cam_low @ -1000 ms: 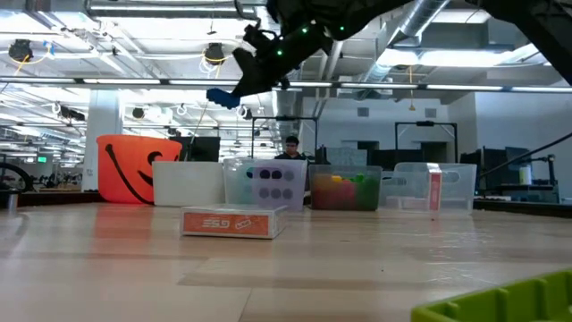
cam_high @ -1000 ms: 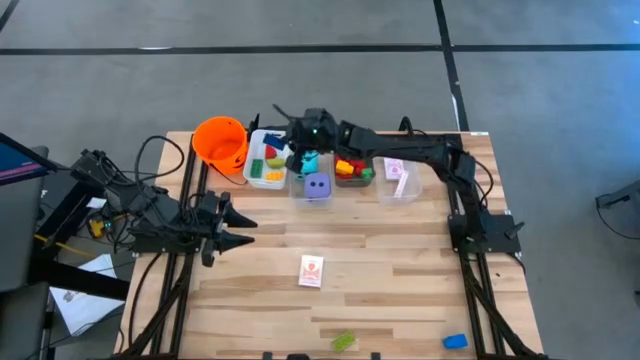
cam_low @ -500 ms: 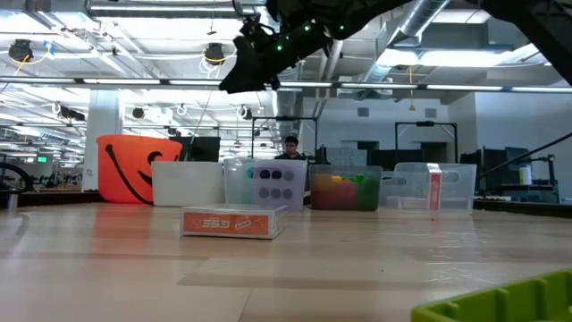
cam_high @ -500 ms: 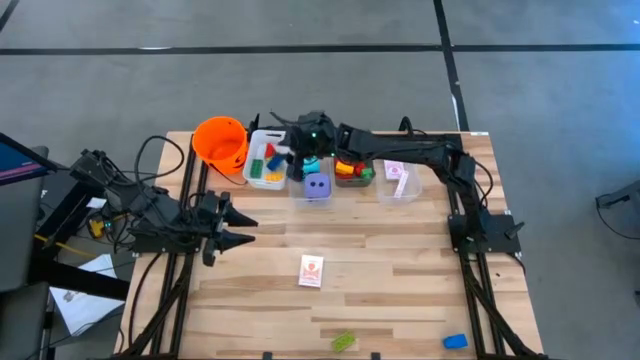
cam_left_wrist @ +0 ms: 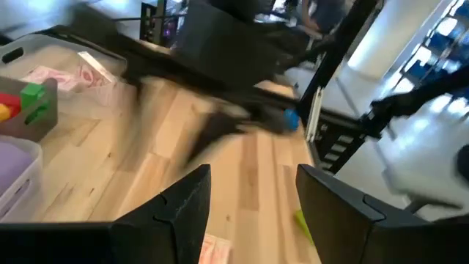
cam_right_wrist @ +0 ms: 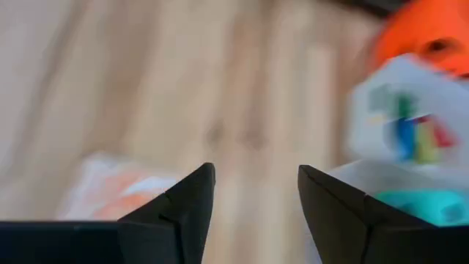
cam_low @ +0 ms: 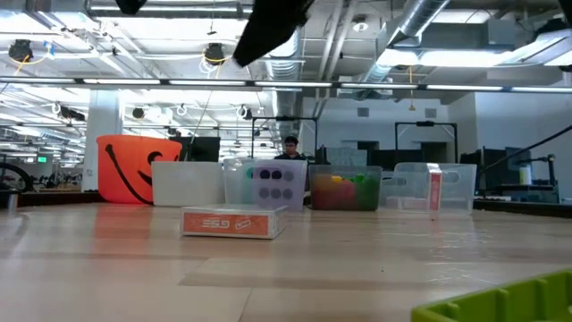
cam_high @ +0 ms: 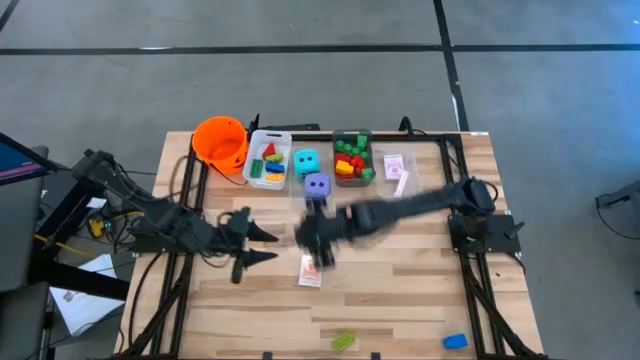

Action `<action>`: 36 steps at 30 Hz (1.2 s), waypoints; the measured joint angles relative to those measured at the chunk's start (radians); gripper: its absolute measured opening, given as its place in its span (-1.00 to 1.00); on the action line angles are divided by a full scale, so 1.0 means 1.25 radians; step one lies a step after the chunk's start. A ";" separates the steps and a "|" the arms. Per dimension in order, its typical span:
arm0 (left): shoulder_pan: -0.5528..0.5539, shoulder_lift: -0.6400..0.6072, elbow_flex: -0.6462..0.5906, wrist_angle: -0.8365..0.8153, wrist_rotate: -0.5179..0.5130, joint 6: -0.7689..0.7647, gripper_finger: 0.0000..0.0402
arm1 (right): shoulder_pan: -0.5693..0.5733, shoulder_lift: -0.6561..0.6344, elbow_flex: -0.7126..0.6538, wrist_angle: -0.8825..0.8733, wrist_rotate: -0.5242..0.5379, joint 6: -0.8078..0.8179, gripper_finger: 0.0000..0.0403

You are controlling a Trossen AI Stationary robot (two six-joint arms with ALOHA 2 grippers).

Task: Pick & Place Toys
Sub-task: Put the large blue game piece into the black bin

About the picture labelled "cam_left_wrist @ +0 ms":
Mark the person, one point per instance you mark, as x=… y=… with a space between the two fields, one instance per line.
x=322 y=14

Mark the yellow toy brick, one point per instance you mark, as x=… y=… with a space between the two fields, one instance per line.
x=3 y=111

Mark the black floor stand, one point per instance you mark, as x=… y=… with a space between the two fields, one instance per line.
x=403 y=104

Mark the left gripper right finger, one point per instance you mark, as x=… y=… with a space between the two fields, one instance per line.
x=348 y=234

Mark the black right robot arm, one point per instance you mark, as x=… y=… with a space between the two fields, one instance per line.
x=227 y=47

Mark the smoky grey plastic bin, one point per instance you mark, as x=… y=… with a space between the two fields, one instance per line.
x=44 y=121

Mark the black equipment rack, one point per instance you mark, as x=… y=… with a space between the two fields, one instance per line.
x=154 y=22

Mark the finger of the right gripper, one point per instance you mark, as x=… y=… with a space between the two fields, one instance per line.
x=220 y=126

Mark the blue rounded toy block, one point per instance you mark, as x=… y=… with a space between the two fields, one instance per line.
x=292 y=119

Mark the clear plastic bin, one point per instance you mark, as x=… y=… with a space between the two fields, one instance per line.
x=22 y=194
x=66 y=42

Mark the lilac playing card deck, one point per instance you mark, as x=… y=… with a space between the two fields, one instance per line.
x=51 y=77

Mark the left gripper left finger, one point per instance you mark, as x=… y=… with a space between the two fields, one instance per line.
x=172 y=231

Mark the lime toy brick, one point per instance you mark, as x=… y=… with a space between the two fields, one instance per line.
x=303 y=223

